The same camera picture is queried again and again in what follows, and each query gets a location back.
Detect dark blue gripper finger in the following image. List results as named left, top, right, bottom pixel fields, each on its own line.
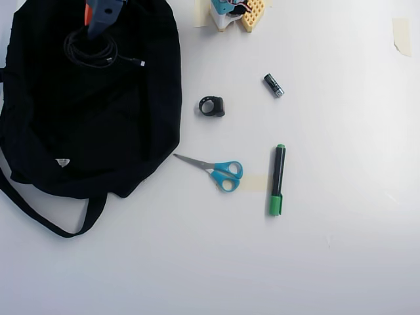
left=87, top=0, right=124, bottom=40

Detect black braided cable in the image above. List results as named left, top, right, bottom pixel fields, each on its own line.
left=63, top=28, right=146, bottom=70

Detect black fabric bag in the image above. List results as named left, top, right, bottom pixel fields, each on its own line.
left=0, top=0, right=183, bottom=239

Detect long beige tape strip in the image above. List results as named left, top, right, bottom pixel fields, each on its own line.
left=193, top=0, right=211, bottom=28

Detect black cylindrical battery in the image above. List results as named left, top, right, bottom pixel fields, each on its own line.
left=263, top=73, right=285, bottom=98

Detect short beige tape strip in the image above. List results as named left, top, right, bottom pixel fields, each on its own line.
left=241, top=173, right=270, bottom=193

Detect black marker with green cap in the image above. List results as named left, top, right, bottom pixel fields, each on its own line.
left=268, top=143, right=287, bottom=217

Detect torn beige tape strip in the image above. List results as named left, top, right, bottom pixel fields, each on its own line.
left=392, top=18, right=413, bottom=57

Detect small black ring strap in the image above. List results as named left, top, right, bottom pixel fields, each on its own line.
left=198, top=94, right=226, bottom=118

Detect blue-handled scissors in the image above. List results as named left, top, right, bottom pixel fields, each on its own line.
left=173, top=153, right=244, bottom=193

